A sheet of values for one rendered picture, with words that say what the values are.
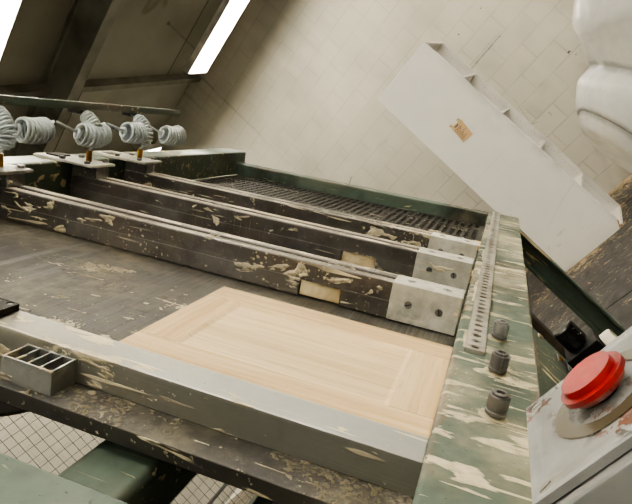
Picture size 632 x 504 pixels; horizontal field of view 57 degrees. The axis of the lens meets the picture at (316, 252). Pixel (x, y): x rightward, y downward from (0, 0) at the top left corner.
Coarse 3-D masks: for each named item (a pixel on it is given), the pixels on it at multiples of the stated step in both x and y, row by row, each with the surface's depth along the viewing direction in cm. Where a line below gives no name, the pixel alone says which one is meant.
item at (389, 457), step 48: (0, 336) 70; (48, 336) 69; (96, 336) 71; (96, 384) 67; (144, 384) 64; (192, 384) 63; (240, 384) 65; (240, 432) 62; (288, 432) 60; (336, 432) 59; (384, 432) 60; (384, 480) 57
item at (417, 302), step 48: (0, 144) 127; (0, 192) 128; (48, 192) 130; (96, 240) 122; (144, 240) 119; (192, 240) 115; (240, 240) 116; (288, 288) 111; (384, 288) 105; (432, 288) 104
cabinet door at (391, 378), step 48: (144, 336) 78; (192, 336) 81; (240, 336) 84; (288, 336) 87; (336, 336) 90; (384, 336) 92; (288, 384) 71; (336, 384) 74; (384, 384) 76; (432, 384) 78
